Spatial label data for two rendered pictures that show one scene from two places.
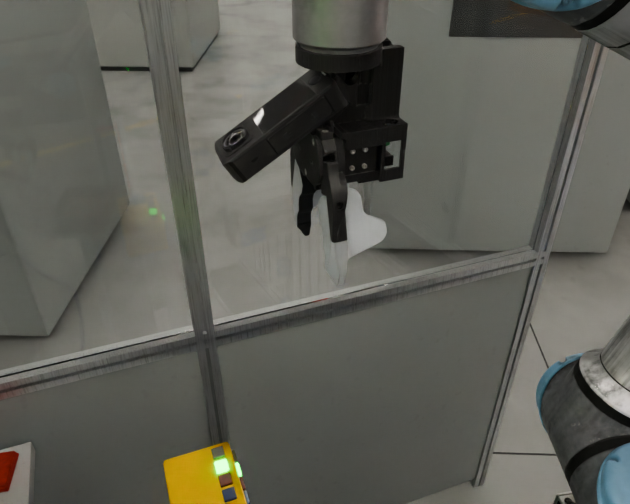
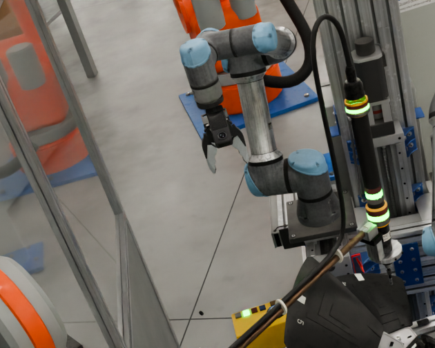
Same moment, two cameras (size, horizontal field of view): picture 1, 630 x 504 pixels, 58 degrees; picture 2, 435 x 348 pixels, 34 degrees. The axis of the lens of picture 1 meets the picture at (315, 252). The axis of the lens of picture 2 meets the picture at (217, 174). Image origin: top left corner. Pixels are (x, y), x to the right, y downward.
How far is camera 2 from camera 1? 1.70 m
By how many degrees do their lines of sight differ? 57
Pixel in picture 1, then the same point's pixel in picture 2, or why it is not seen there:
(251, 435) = not seen: outside the picture
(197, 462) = (241, 323)
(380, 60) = not seen: hidden behind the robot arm
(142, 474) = not seen: outside the picture
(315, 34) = (217, 94)
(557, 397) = (260, 178)
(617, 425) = (279, 162)
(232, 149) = (226, 136)
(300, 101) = (221, 114)
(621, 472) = (298, 162)
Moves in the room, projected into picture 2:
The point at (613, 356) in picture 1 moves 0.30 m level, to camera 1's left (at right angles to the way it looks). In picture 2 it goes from (260, 148) to (244, 203)
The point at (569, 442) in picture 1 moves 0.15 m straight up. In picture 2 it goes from (279, 179) to (268, 140)
